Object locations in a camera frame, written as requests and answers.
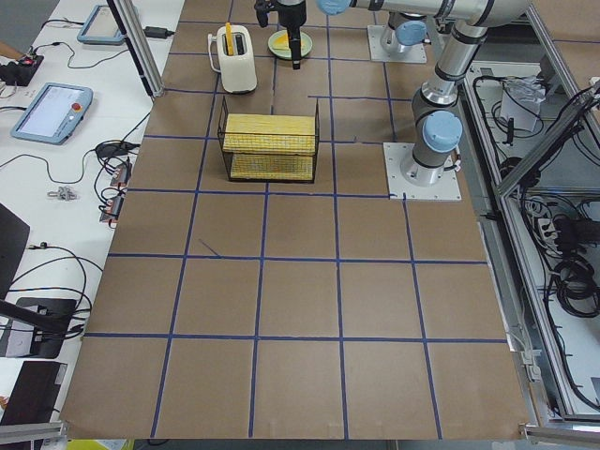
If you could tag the triangular bread on plate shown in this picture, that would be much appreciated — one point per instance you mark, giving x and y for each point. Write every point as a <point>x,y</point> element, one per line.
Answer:
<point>281,43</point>

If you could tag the bread slice in toaster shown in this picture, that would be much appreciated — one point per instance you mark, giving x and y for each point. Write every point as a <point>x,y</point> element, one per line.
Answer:
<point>229,39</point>

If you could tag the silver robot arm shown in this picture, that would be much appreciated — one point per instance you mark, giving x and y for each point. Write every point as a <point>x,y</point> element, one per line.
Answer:
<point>438,130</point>
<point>403,31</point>

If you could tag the aluminium frame post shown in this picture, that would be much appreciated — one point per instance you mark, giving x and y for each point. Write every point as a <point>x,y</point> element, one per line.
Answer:
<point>128,22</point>

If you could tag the near blue teach pendant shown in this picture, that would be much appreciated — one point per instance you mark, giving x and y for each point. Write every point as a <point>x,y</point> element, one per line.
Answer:
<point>53,114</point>

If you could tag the blue teach pendant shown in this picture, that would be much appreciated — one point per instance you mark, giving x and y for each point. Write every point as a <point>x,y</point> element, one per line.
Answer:
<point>100,28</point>
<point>53,114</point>

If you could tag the far blue teach pendant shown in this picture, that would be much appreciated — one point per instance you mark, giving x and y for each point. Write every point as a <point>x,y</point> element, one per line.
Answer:
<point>100,28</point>

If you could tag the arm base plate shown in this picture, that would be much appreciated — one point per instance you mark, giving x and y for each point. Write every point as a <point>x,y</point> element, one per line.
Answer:
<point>407,180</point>
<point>416,55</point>

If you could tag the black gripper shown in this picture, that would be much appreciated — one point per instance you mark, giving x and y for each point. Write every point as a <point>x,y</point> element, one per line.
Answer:
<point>291,16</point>

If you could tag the white two-slot toaster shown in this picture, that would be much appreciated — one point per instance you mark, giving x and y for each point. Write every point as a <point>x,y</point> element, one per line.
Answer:
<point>237,73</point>

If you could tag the wooden shelf block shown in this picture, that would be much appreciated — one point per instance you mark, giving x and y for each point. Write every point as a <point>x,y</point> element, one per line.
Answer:
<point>269,145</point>

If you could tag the black power adapter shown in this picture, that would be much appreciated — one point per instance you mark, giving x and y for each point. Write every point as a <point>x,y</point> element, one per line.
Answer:
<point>157,32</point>

